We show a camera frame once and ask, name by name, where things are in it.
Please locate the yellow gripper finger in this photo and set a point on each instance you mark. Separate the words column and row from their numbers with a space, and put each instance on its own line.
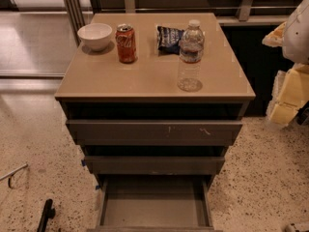
column 275, row 37
column 290, row 92

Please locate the clear plastic water bottle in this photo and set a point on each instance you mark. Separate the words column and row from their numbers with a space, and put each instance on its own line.
column 191, row 53

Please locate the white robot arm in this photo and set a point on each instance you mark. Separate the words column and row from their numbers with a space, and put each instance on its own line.
column 295, row 45

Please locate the tan drawer cabinet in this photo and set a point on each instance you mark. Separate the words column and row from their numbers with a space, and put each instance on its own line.
column 97, row 86

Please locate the open bottom drawer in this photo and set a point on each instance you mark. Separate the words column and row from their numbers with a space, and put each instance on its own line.
column 140, row 203

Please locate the top grey drawer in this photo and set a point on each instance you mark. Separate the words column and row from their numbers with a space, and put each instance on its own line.
column 153, row 133

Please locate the grey drawer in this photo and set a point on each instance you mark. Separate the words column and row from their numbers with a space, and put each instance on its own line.
column 153, row 133
column 154, row 165

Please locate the middle grey drawer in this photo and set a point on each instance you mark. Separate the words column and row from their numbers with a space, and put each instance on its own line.
column 154, row 165

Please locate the dark blue chip bag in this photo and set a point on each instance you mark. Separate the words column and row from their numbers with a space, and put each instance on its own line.
column 168, row 39

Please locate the orange soda can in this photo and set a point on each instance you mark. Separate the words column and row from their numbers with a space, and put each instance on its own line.
column 125, row 40

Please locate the white ceramic bowl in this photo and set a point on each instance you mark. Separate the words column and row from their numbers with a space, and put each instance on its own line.
column 96, row 36

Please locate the black object on floor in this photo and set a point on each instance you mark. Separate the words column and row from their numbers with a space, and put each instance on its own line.
column 48, row 213

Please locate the metal rod on floor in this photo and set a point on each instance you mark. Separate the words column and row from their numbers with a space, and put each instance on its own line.
column 10, row 175

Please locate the metal window frame post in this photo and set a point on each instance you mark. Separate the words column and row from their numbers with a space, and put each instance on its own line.
column 76, row 17

